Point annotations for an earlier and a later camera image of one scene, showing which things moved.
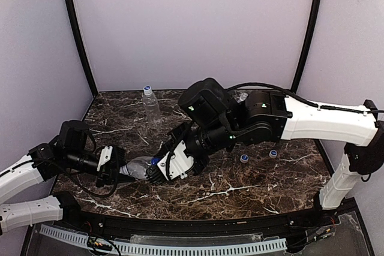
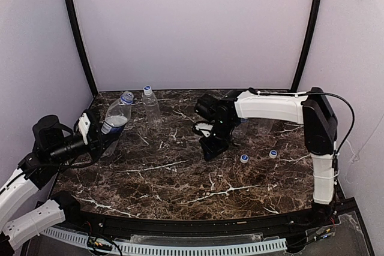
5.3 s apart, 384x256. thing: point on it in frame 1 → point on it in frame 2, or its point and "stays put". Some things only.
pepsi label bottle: [137, 167] → [117, 116]
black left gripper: [113, 166] → [94, 137]
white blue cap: [244, 158] stays put
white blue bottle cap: [273, 153] stays put
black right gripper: [173, 144] → [214, 143]
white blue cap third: [147, 90] stays put
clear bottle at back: [152, 107] stays put
